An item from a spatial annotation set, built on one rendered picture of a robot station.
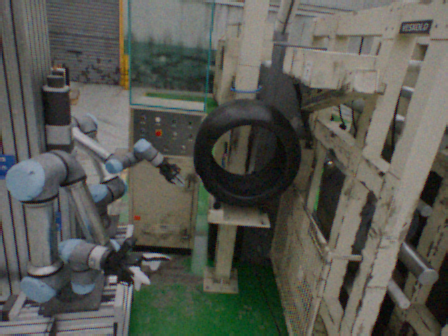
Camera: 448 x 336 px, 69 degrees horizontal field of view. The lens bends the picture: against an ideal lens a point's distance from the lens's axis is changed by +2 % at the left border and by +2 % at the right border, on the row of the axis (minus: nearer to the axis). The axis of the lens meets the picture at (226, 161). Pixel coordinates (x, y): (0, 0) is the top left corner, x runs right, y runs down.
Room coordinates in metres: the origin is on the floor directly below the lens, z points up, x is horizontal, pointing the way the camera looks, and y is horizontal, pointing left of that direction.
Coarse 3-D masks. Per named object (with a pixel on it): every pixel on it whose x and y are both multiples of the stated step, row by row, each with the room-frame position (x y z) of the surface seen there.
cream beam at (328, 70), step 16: (288, 48) 1.93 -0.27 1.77; (288, 64) 1.84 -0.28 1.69; (304, 64) 1.53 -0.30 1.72; (320, 64) 1.38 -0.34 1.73; (336, 64) 1.39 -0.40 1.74; (352, 64) 1.39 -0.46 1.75; (368, 64) 1.40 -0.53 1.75; (304, 80) 1.47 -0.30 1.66; (320, 80) 1.38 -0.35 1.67; (336, 80) 1.39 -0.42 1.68
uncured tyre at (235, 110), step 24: (216, 120) 1.61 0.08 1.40; (240, 120) 1.59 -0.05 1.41; (264, 120) 1.60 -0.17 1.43; (288, 144) 1.61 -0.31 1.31; (216, 168) 1.87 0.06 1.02; (264, 168) 1.90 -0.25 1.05; (288, 168) 1.61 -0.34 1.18; (216, 192) 1.58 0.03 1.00; (240, 192) 1.79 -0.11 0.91; (264, 192) 1.61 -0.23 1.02
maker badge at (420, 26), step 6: (402, 24) 1.40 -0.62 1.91; (408, 24) 1.36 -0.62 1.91; (414, 24) 1.32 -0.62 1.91; (420, 24) 1.28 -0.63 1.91; (426, 24) 1.25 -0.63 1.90; (432, 24) 1.21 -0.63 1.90; (402, 30) 1.39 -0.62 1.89; (408, 30) 1.35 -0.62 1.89; (414, 30) 1.31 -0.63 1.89; (420, 30) 1.27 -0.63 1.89; (426, 30) 1.23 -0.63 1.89
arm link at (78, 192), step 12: (72, 156) 1.05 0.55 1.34; (72, 168) 1.02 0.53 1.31; (72, 180) 1.02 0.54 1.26; (84, 180) 1.05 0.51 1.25; (72, 192) 1.02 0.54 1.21; (84, 192) 1.04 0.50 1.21; (72, 204) 1.03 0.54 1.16; (84, 204) 1.03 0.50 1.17; (84, 216) 1.02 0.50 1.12; (96, 216) 1.04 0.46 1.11; (84, 228) 1.01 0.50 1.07; (96, 228) 1.02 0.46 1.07; (96, 240) 1.01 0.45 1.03; (108, 240) 1.04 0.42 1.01
